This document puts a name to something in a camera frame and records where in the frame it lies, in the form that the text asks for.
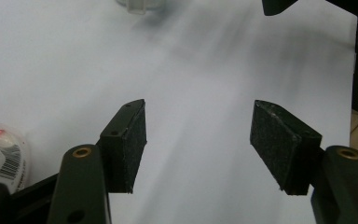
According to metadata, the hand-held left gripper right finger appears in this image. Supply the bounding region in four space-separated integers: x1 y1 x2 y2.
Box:
250 99 358 224

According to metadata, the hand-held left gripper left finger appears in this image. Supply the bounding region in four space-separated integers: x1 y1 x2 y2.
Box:
46 98 147 224

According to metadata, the red and white stand-up pouch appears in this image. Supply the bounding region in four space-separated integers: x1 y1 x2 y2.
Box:
0 123 32 194

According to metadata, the clear container with beige lid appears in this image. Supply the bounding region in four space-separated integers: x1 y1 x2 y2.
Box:
115 0 164 16

